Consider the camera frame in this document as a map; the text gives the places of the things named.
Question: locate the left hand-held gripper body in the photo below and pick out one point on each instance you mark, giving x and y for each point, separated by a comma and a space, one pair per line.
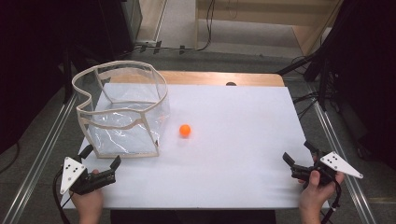
72, 174

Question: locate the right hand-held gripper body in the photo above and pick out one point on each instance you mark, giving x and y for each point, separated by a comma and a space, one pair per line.
341, 165

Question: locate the clear plastic bin beige trim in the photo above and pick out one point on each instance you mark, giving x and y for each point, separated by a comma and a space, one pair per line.
124, 140

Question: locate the orange ball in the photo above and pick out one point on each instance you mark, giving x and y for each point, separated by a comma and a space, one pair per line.
185, 130

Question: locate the person's left hand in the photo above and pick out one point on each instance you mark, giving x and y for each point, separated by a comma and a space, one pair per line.
88, 200

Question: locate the person's right hand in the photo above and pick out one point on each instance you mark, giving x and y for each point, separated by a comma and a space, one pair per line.
316, 194

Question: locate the white table board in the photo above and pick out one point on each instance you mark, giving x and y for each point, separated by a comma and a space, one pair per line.
224, 161

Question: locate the black stand legs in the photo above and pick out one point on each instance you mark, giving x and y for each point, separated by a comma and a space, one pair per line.
322, 81

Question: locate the dark curtain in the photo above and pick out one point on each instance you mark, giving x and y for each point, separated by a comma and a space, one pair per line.
373, 62
28, 62

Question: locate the wooden table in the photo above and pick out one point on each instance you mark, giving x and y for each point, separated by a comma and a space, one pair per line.
193, 77

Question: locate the dark grey cabinet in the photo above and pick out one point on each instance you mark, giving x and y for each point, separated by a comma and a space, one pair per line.
132, 18

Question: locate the light wooden shelf unit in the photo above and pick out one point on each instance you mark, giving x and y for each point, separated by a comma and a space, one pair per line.
249, 18

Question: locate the light wooden panel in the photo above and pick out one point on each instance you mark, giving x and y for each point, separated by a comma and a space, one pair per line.
152, 18

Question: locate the metal floor rail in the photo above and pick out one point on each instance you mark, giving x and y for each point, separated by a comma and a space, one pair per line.
345, 174
37, 161

